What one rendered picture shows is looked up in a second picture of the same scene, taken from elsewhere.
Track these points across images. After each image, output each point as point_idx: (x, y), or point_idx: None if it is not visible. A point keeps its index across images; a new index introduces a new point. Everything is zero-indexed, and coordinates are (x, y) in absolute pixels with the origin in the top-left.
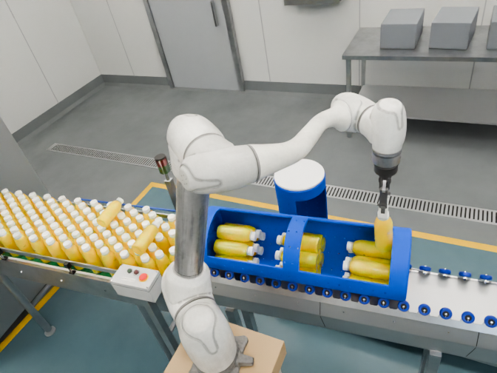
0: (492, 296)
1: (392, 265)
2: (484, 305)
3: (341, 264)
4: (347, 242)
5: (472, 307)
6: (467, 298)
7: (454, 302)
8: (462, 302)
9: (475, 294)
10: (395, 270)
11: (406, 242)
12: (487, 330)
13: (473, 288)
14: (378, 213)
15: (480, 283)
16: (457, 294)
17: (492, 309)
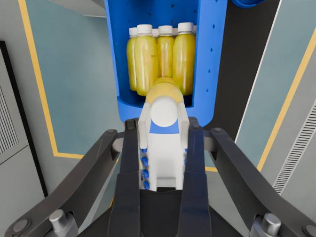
0: (174, 161)
1: (125, 106)
2: (164, 155)
3: (181, 19)
4: (187, 23)
5: (160, 148)
6: (168, 146)
7: (161, 137)
8: (163, 142)
9: (174, 151)
10: (122, 109)
11: (159, 128)
12: (142, 155)
13: (179, 150)
14: (157, 102)
15: (186, 154)
16: (170, 139)
17: (161, 160)
